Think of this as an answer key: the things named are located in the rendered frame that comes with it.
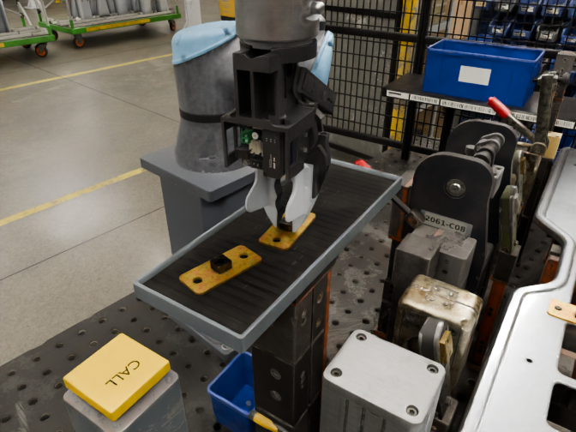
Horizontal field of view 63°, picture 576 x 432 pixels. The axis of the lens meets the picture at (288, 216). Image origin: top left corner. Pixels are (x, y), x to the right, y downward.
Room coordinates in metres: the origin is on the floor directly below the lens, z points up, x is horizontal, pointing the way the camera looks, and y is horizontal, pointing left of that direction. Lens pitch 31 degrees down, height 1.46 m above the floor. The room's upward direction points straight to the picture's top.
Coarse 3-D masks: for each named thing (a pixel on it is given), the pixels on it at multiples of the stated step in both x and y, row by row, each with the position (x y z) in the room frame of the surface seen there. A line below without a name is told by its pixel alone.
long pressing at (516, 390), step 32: (544, 192) 0.85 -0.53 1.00; (544, 224) 0.73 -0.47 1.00; (544, 288) 0.55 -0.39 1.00; (512, 320) 0.48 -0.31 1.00; (544, 320) 0.48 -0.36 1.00; (512, 352) 0.42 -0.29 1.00; (544, 352) 0.42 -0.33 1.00; (480, 384) 0.37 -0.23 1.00; (512, 384) 0.37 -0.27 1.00; (544, 384) 0.37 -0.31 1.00; (480, 416) 0.33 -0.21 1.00; (512, 416) 0.33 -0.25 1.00; (544, 416) 0.33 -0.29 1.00
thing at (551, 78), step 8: (544, 72) 0.97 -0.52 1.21; (552, 72) 0.97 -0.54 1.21; (536, 80) 0.97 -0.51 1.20; (544, 80) 0.95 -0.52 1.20; (552, 80) 0.94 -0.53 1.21; (560, 80) 0.95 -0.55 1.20; (568, 80) 0.94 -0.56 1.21; (544, 88) 0.95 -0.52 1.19; (552, 88) 0.97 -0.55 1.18; (544, 96) 0.95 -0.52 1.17; (552, 96) 0.97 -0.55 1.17; (544, 104) 0.95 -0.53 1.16; (544, 112) 0.94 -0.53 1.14; (544, 120) 0.94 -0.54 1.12; (536, 128) 0.95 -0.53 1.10; (544, 128) 0.94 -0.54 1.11; (536, 136) 0.94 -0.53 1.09; (544, 136) 0.94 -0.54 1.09
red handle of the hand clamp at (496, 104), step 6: (492, 102) 1.01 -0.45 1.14; (498, 102) 1.01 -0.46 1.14; (492, 108) 1.01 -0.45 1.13; (498, 108) 1.00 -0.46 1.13; (504, 108) 1.00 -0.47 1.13; (498, 114) 1.00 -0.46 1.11; (504, 114) 0.99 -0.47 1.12; (510, 114) 0.99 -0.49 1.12; (510, 120) 0.99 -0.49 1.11; (516, 120) 0.98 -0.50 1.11; (516, 126) 0.98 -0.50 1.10; (522, 126) 0.97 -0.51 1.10; (522, 132) 0.97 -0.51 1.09; (528, 132) 0.96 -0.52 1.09; (528, 138) 0.96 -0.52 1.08
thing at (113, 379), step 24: (120, 336) 0.30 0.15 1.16; (96, 360) 0.27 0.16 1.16; (120, 360) 0.27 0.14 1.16; (144, 360) 0.27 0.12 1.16; (72, 384) 0.25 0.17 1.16; (96, 384) 0.25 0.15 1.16; (120, 384) 0.25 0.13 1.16; (144, 384) 0.25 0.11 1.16; (96, 408) 0.23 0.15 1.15; (120, 408) 0.23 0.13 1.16
